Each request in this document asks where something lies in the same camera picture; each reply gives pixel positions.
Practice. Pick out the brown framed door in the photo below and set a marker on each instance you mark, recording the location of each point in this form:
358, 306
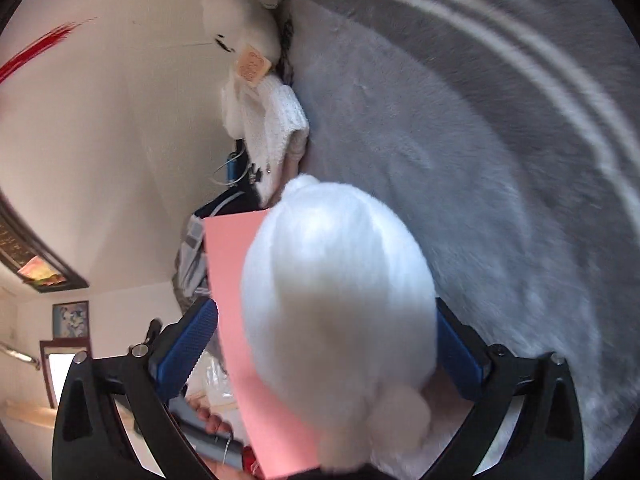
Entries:
55, 375

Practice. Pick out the large white plush toy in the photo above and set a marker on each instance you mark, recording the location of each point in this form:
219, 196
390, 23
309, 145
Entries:
340, 300

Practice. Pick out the grey striped blanket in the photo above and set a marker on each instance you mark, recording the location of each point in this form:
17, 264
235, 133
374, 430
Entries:
475, 160

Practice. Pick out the pink container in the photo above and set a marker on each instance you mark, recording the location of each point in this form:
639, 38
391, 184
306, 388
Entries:
230, 280

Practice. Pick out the blue wall poster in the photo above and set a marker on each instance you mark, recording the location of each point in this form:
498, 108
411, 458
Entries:
71, 320

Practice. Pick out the beige knit hat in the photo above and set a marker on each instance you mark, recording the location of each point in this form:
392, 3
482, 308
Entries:
270, 120

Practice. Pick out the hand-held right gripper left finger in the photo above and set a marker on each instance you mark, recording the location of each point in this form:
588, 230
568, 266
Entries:
187, 350

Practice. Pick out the person's left hand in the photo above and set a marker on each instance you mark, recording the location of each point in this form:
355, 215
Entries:
215, 421

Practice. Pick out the red wall decoration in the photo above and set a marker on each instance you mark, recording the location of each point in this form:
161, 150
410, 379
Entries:
35, 47

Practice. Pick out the grey striped clothing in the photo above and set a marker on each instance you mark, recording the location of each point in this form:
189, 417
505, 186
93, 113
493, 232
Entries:
192, 255

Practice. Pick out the dark framed picture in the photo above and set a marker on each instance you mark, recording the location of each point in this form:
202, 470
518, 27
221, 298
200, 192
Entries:
30, 255

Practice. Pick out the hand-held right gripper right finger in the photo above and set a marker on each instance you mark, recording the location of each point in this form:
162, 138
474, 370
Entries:
462, 360

